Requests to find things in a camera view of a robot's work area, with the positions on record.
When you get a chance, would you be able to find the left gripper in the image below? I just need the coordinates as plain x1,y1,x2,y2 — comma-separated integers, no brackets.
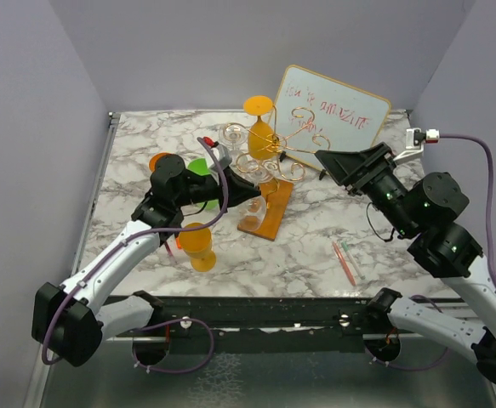
174,164,261,213

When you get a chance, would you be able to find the yellow framed whiteboard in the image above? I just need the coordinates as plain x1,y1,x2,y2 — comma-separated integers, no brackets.
275,65,391,171

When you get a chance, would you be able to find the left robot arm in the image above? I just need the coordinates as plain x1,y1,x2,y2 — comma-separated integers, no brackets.
31,153,261,366

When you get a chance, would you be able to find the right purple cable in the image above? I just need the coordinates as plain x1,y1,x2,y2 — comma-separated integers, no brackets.
438,133,496,315

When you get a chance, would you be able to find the yellow plastic wine glass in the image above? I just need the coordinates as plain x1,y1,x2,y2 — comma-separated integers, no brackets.
243,95,276,161
178,228,216,272

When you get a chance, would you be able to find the clear wine glass front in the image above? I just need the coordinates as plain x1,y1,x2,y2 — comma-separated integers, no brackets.
238,160,272,232

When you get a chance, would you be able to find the dark red pen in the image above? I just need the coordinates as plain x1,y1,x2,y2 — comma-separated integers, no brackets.
164,241,174,258

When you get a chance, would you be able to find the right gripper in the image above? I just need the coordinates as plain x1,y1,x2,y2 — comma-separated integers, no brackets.
315,140,417,236

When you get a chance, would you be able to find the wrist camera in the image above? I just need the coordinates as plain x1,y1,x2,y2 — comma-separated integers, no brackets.
202,137,232,180
394,127,440,165

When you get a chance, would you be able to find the gold wire wine glass rack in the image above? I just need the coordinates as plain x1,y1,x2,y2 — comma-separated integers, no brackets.
236,106,315,242

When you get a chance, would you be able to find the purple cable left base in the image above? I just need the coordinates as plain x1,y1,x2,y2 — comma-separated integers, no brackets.
134,317,215,376

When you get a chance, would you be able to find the orange plastic wine glass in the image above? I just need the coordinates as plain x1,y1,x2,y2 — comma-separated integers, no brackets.
148,153,172,171

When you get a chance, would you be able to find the yellow plastic wine glass front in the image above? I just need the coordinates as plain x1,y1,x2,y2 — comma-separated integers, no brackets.
178,228,216,272

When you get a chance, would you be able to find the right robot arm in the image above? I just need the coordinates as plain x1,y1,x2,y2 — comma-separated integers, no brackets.
315,143,496,385

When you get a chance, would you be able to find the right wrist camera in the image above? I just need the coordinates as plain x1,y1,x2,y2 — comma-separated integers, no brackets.
394,127,440,165

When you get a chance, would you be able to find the white green marker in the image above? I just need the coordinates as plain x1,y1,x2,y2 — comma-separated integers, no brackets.
341,241,366,280

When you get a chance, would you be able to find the clear wine glass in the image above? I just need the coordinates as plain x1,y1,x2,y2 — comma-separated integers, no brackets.
238,160,272,232
219,122,248,150

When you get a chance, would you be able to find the green plastic wine glass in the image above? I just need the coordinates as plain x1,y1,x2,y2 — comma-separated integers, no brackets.
187,158,219,211

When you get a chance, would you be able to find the black front rail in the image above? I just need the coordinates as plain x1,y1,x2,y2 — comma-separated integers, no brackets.
116,297,393,354

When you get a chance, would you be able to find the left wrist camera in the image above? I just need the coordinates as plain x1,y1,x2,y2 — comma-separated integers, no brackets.
202,137,232,180

